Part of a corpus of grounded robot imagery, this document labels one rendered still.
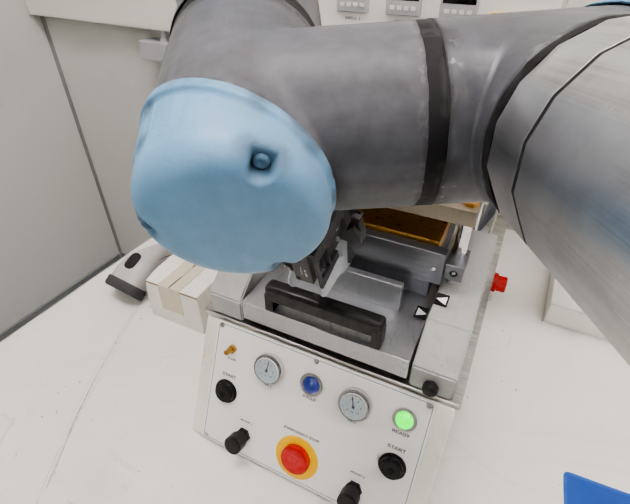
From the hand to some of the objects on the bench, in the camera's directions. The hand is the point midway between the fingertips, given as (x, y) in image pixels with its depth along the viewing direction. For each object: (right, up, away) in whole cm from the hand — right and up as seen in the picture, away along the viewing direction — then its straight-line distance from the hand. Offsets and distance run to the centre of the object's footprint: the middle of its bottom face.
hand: (331, 266), depth 50 cm
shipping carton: (-24, -7, +40) cm, 47 cm away
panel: (-5, -29, +8) cm, 31 cm away
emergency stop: (-5, -28, +9) cm, 29 cm away
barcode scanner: (-36, -3, +44) cm, 57 cm away
